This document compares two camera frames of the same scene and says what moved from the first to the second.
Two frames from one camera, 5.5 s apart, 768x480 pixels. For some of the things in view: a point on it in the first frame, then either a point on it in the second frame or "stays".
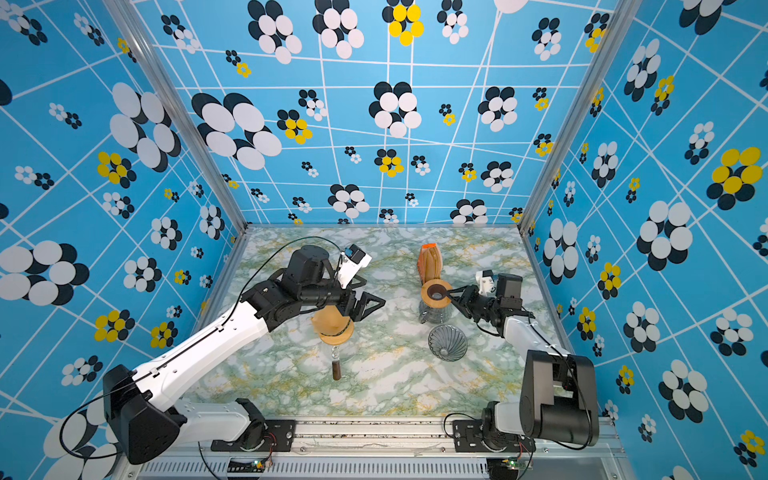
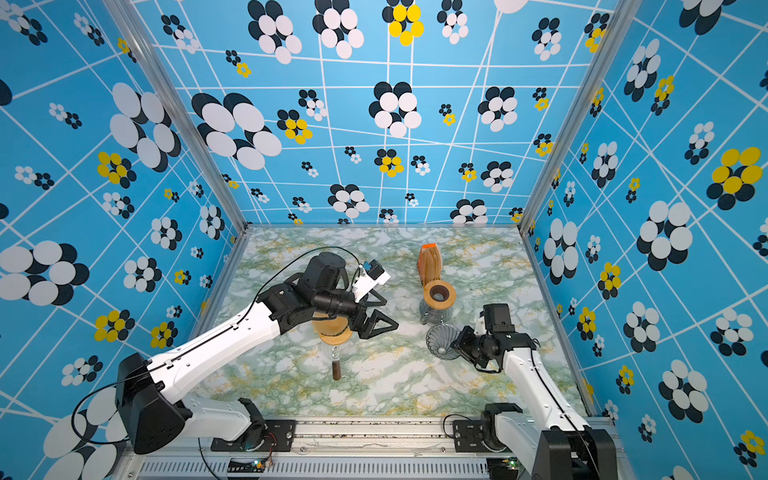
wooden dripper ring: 434,293 stays
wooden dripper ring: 340,338 stays
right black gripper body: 485,307 -> 475,346
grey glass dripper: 447,342 stays
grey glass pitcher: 438,315 stays
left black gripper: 361,311 -> 369,328
